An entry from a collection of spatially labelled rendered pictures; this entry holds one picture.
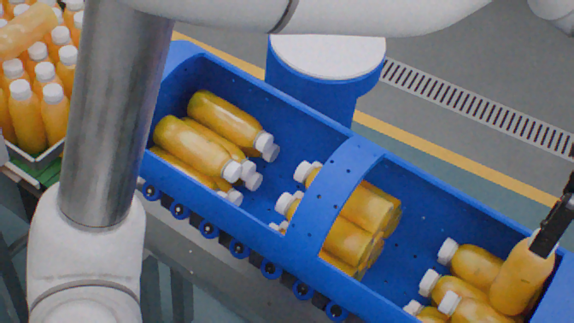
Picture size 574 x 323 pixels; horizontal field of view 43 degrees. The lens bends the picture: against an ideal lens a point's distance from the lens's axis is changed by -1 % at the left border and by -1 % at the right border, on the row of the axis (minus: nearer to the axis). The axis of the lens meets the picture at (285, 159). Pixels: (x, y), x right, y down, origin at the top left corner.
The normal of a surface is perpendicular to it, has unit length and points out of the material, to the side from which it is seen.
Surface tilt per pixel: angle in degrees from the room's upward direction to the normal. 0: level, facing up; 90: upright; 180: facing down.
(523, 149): 0
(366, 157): 12
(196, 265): 70
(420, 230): 59
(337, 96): 90
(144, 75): 91
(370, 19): 87
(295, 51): 0
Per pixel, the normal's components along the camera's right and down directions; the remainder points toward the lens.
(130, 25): 0.07, 0.69
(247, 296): -0.50, 0.35
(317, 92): -0.19, 0.74
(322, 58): 0.09, -0.64
